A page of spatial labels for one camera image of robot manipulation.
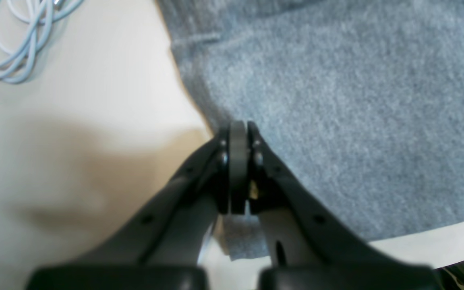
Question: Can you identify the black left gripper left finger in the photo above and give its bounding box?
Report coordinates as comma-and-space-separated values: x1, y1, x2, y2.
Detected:
27, 122, 249, 290

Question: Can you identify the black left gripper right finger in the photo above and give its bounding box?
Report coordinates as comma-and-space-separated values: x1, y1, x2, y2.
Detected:
247, 121, 440, 290

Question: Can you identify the grey t-shirt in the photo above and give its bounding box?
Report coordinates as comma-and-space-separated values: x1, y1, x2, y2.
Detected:
158, 0, 464, 263

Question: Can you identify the white coiled cable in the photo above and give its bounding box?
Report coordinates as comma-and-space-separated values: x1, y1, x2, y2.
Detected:
0, 0, 85, 84

